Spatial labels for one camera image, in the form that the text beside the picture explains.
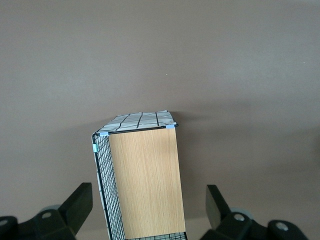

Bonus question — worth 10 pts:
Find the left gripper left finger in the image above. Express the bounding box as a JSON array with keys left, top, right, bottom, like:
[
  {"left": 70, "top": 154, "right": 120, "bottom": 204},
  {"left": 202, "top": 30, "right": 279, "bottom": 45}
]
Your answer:
[{"left": 0, "top": 182, "right": 94, "bottom": 240}]

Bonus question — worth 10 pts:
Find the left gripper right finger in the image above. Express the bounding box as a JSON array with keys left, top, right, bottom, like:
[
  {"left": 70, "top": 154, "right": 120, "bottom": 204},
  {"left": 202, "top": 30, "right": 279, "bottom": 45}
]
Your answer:
[{"left": 199, "top": 184, "right": 311, "bottom": 240}]

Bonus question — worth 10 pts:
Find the brown table cover mat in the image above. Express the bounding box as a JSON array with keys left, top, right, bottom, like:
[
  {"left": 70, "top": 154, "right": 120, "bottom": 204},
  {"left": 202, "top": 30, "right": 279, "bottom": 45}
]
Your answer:
[{"left": 0, "top": 0, "right": 320, "bottom": 240}]

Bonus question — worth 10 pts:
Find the wire basket with wooden shelves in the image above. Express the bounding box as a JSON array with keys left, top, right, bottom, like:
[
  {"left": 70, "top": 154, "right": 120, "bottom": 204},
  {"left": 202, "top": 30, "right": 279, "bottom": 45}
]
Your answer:
[{"left": 89, "top": 109, "right": 187, "bottom": 240}]

